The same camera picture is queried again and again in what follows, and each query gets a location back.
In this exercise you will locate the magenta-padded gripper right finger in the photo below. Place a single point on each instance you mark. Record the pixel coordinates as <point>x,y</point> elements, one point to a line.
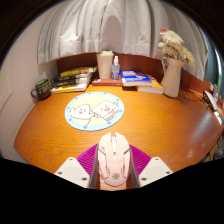
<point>155,170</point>

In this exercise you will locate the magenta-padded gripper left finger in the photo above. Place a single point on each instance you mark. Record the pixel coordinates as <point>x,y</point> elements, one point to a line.
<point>71,170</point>

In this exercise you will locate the pale pink computer mouse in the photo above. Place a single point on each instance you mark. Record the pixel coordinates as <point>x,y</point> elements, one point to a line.
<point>115,160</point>

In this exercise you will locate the round cartoon-print mouse pad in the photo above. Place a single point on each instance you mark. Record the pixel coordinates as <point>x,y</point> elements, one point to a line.
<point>93,111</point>

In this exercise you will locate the yellow and white book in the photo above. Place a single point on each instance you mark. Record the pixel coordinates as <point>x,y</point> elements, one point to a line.
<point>70,88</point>

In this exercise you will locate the orange book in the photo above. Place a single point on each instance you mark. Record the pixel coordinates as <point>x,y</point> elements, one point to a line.
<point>151,88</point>

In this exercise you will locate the dark mug with green interior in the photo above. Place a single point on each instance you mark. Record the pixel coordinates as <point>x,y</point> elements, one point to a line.
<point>43,88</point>

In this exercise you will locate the white device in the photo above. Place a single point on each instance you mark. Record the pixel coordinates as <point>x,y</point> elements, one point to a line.
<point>210,100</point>

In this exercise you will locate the white ceramic pitcher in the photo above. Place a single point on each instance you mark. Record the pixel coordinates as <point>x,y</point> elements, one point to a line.
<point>172,80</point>

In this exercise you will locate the red-brown book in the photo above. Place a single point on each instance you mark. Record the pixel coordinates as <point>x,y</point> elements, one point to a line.
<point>106,82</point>

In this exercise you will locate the clear spray bottle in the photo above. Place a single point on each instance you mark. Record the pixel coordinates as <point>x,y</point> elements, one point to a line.
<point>115,71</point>

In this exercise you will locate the cream lidded tumbler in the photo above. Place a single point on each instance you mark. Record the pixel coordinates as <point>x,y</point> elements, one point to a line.
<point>105,65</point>

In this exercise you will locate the dried cream flowers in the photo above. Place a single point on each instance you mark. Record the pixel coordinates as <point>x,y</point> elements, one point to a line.
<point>175,45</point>

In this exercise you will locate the white curtain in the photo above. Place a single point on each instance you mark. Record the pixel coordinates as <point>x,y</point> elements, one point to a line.
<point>110,26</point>

